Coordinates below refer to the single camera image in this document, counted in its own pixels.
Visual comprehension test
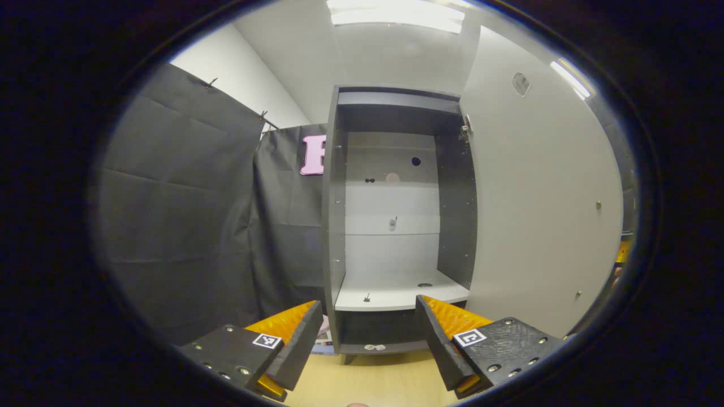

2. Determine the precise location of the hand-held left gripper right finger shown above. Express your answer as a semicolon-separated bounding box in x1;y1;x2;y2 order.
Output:
415;294;566;399

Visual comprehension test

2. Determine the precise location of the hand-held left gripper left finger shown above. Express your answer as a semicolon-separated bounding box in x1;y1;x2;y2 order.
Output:
178;300;326;403

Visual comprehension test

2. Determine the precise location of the light grey cabinet door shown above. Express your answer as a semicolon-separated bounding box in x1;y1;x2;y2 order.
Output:
459;25;627;340

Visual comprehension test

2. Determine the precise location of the ceiling light panel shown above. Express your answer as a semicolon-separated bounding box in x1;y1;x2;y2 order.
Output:
550;58;592;101
327;0;466;33

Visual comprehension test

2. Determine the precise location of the black backdrop cloth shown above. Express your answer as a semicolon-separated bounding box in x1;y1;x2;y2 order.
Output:
90;62;640;345

